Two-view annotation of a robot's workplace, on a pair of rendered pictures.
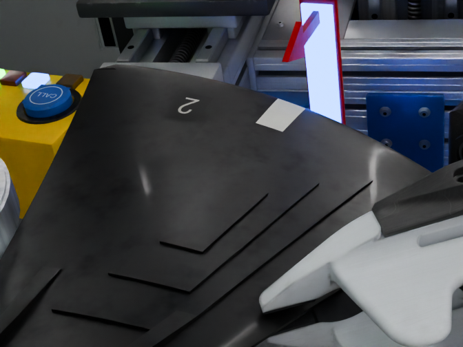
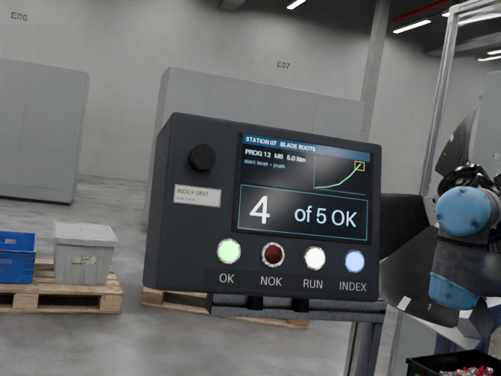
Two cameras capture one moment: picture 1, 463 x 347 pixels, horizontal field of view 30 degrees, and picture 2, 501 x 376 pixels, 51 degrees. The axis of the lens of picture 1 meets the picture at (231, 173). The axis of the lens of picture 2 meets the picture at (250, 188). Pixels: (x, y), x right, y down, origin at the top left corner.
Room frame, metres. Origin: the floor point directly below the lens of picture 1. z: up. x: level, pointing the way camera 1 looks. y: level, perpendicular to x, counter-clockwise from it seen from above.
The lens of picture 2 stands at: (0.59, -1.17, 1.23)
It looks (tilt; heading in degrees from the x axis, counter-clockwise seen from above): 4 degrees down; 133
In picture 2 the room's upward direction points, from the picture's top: 8 degrees clockwise
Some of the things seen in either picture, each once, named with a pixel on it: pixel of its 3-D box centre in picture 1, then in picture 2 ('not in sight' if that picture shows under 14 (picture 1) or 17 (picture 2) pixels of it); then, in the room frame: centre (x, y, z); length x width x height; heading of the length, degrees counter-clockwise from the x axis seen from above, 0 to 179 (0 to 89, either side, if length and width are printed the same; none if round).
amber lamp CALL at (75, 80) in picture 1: (69, 81); not in sight; (0.66, 0.12, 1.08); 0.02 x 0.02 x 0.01; 61
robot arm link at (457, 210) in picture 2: not in sight; (466, 212); (0.27, -0.31, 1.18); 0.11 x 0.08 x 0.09; 98
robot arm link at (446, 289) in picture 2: not in sight; (464, 272); (0.28, -0.30, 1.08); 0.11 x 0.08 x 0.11; 60
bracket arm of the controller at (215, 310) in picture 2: not in sight; (299, 304); (0.21, -0.63, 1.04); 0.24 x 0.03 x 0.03; 61
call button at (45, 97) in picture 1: (48, 102); not in sight; (0.63, 0.14, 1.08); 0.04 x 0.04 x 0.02
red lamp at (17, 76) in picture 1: (13, 78); not in sight; (0.69, 0.18, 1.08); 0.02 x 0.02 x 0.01; 61
